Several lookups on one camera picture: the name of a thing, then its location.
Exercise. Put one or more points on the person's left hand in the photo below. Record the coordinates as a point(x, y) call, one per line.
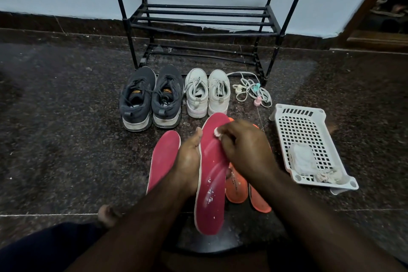
point(187, 166)

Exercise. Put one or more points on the person's right hand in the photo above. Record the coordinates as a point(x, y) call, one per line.
point(248, 150)

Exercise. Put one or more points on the person's left thumb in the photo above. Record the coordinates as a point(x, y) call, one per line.
point(196, 139)

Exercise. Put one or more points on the person's right fingers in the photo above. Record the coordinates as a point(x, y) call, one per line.
point(229, 141)

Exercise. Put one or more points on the small white cleaning wipe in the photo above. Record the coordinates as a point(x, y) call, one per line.
point(217, 133)

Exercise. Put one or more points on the red shoe insole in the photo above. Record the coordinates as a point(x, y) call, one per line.
point(212, 182)
point(163, 160)

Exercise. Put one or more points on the person's right forearm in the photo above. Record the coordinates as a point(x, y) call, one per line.
point(318, 230)

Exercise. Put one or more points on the person's left forearm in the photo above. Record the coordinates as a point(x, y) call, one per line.
point(134, 233)

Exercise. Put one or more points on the white sneaker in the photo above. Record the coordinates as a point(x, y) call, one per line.
point(196, 95)
point(218, 93)

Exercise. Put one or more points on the orange shoe insole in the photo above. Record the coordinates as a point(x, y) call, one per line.
point(258, 200)
point(236, 187)

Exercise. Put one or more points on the pink plastic clip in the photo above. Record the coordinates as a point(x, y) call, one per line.
point(257, 101)

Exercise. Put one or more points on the dark grey sneaker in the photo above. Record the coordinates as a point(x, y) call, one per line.
point(137, 99)
point(167, 99)

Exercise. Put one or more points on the cream plastic clip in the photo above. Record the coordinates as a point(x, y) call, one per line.
point(238, 89)

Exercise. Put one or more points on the bundle of white shoelaces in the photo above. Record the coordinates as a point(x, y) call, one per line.
point(250, 85)

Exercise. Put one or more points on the teal plastic clip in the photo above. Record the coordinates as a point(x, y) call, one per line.
point(256, 87)

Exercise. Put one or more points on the white plastic perforated basket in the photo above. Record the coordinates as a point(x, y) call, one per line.
point(302, 128)

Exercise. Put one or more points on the folded white cloth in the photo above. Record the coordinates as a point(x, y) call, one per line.
point(302, 158)

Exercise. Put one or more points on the crumpled white rag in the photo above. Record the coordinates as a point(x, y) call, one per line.
point(328, 176)

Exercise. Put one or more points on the person's bare foot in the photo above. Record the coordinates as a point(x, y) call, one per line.
point(108, 216)

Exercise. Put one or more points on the black metal shoe rack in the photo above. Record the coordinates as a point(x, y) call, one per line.
point(204, 22)

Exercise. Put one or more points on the person's dark blue trouser leg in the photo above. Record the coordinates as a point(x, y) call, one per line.
point(47, 249)

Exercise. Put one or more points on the beige sandal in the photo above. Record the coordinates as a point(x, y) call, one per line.
point(387, 8)

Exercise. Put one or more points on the brown wooden door frame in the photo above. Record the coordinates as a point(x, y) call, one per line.
point(366, 7)

